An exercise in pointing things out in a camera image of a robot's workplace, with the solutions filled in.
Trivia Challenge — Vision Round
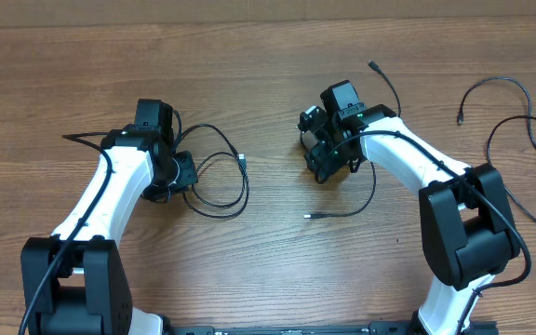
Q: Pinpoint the black USB cable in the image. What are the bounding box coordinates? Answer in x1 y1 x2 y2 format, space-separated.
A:
172 123 250 220
302 60 402 220
456 76 536 227

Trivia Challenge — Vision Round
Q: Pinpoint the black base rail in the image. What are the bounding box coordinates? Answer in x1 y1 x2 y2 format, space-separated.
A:
168 321 409 335

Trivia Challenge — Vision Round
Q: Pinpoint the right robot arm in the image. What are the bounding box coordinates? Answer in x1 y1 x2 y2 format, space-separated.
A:
297 80 529 334

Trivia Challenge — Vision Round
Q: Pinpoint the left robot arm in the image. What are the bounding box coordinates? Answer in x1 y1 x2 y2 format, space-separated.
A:
19 99 197 334

